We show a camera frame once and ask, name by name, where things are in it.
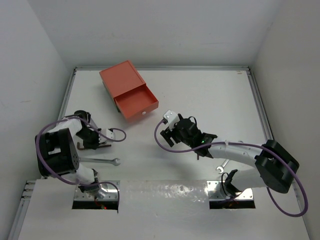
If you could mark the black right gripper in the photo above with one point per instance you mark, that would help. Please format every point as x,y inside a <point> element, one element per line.
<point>167,134</point>

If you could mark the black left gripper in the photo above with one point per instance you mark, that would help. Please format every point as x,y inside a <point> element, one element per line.
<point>94,144</point>

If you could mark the dark brown hex key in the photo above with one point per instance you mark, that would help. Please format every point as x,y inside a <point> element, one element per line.
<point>83,148</point>

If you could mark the silver combination wrench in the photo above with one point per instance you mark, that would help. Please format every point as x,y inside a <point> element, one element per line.
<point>223,166</point>

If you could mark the orange top drawer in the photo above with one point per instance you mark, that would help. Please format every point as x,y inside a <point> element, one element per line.
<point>136,103</point>

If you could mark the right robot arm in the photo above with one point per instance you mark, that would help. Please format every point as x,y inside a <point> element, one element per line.
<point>270,164</point>

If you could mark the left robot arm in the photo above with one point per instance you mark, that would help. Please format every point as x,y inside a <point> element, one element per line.
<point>58,148</point>

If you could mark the silver open-end wrench left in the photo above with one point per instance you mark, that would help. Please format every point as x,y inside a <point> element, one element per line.
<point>114,162</point>

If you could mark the orange drawer cabinet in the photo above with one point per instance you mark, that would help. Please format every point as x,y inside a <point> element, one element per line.
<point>121,78</point>

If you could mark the white foam front board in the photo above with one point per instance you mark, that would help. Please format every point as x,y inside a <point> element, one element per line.
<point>154,210</point>

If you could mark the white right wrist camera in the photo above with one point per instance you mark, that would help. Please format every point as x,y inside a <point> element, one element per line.
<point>171,118</point>

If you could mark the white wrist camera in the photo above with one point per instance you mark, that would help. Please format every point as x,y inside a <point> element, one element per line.
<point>171,118</point>
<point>109,134</point>

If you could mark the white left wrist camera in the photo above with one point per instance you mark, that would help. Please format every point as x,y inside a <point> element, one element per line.
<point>109,134</point>

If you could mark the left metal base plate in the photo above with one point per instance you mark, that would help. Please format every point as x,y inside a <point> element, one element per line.
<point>107,192</point>

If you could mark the metal base plate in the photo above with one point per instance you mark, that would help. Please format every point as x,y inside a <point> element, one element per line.
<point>107,192</point>
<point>216,193</point>

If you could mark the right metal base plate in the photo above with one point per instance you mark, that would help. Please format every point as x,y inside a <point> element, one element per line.
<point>216,193</point>

